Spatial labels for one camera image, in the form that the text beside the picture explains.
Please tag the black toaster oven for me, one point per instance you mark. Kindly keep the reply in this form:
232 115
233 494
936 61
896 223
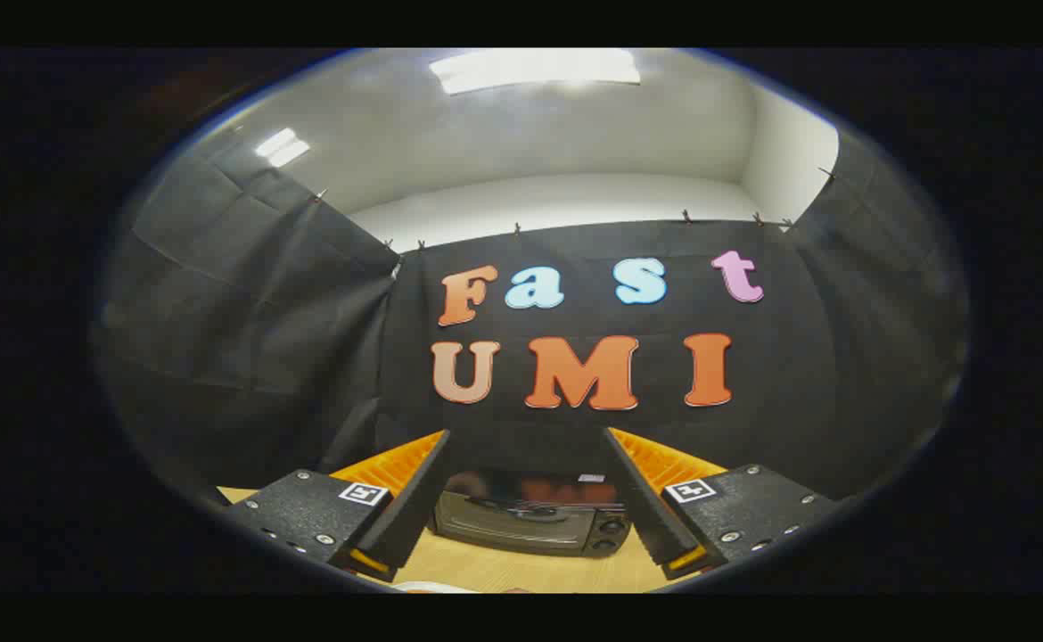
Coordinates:
521 526

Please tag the small ceiling light panel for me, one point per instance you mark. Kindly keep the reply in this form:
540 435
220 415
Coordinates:
282 147

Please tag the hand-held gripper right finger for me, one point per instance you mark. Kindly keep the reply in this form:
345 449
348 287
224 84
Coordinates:
642 508

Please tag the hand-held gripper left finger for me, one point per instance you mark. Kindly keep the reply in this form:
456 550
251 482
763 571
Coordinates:
410 508

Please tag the black backdrop cloth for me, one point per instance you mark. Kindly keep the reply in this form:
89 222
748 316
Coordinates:
245 321

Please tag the large ceiling light panel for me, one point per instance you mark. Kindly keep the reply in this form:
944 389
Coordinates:
535 69

